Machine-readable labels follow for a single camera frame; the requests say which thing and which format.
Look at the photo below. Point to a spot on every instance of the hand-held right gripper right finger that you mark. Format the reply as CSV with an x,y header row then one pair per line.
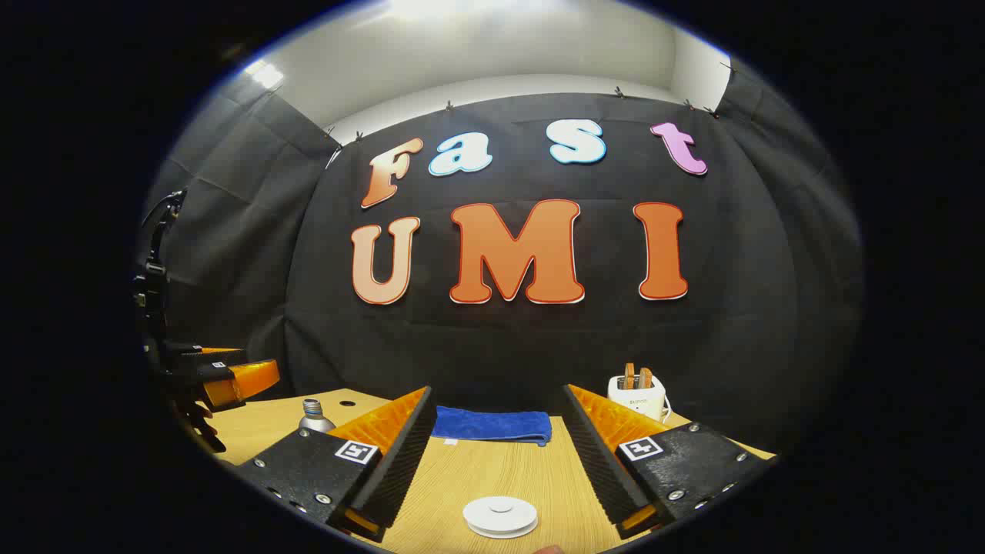
x,y
596,454

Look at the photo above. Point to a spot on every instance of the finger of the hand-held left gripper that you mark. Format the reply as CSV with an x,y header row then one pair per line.
x,y
223,356
246,381

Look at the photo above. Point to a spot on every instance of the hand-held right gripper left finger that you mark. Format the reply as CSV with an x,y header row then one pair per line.
x,y
400,462

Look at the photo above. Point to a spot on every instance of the silver water bottle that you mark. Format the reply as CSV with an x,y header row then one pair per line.
x,y
314,419

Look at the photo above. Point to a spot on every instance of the white toaster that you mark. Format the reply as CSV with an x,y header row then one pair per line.
x,y
639,400

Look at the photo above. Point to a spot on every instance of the toasted bread slice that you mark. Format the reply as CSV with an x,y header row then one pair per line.
x,y
646,378
629,375

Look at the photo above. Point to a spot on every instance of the blue towel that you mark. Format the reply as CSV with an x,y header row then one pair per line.
x,y
492,425

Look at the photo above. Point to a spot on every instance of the ceiling light panel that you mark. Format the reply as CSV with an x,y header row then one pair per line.
x,y
265,75

